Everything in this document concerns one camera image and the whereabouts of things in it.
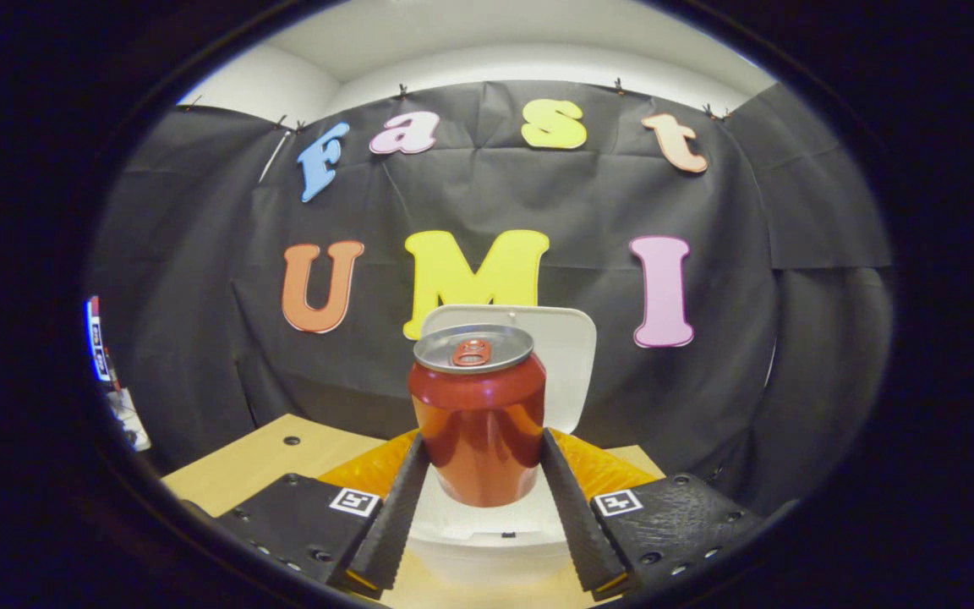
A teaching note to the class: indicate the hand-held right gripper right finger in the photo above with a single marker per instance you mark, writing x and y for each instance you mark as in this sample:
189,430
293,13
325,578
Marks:
571,524

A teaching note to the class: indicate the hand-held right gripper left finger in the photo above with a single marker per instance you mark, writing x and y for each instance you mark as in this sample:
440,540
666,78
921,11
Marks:
394,524

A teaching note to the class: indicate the red pop can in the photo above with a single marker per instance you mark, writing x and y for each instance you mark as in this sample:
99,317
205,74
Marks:
478,423

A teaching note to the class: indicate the white desktop garbage bin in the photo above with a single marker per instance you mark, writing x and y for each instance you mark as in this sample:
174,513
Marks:
567,364

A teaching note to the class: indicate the white side desk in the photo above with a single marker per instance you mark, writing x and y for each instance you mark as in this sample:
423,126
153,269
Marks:
130,419

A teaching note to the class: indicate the computer monitor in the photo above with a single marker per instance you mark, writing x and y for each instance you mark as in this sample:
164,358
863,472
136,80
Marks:
96,342

